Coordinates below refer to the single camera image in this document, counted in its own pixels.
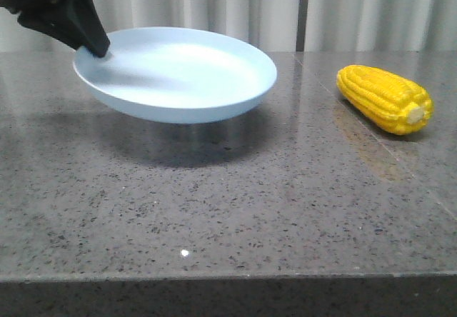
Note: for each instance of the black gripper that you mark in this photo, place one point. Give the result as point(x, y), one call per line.
point(72, 22)

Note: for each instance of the light blue round plate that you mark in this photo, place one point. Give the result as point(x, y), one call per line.
point(177, 75)

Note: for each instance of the white pleated curtain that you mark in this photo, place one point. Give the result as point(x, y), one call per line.
point(300, 25)

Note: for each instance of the yellow corn cob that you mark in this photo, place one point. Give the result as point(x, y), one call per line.
point(395, 104)

